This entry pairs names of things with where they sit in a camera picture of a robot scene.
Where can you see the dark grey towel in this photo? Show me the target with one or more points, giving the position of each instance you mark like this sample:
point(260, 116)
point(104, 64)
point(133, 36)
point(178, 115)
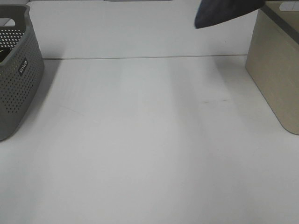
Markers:
point(213, 12)

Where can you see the beige plastic storage basket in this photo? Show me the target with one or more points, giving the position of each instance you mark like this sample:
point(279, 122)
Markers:
point(273, 59)

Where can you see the grey perforated plastic basket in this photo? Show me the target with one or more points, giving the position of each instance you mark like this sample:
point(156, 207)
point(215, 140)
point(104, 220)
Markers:
point(21, 67)

